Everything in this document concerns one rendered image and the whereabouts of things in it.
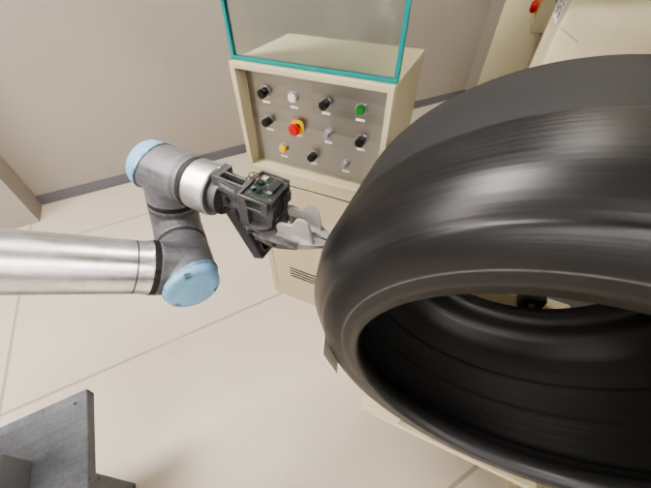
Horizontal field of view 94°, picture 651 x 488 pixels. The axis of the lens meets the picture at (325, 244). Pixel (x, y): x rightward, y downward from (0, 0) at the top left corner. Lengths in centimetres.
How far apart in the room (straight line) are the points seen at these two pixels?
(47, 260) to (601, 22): 78
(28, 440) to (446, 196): 123
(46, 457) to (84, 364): 92
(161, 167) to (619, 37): 68
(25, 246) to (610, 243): 58
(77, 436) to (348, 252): 102
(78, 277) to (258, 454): 125
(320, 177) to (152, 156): 73
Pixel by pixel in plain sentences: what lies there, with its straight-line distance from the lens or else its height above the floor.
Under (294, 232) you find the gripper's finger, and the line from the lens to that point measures 48.
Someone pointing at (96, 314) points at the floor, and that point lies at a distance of 227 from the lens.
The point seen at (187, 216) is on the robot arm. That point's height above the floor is 119.
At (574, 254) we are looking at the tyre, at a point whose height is 142.
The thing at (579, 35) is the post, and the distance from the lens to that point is 62.
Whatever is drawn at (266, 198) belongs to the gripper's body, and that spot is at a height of 129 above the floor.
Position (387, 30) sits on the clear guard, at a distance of 95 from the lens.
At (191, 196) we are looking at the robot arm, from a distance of 54.
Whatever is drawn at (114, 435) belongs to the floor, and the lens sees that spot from 186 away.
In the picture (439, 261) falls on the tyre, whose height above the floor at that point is 138.
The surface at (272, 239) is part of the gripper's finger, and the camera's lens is 49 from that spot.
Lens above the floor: 157
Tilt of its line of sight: 46 degrees down
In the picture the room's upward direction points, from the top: straight up
